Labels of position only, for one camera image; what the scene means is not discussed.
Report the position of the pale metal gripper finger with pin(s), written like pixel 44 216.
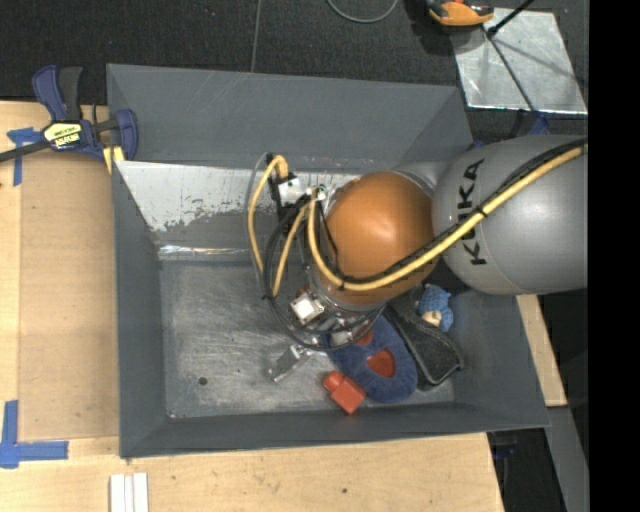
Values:
pixel 283 362
pixel 295 366

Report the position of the red toy block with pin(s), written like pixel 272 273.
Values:
pixel 346 392

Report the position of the grey metal bin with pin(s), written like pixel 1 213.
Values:
pixel 220 325

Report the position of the blue plush toy, orange patches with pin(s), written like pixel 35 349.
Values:
pixel 387 380

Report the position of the small blue knitted doll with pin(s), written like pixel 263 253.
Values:
pixel 436 302

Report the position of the black flat brush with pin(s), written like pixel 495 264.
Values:
pixel 435 352

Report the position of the black cylinder on white bracket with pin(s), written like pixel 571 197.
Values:
pixel 289 191

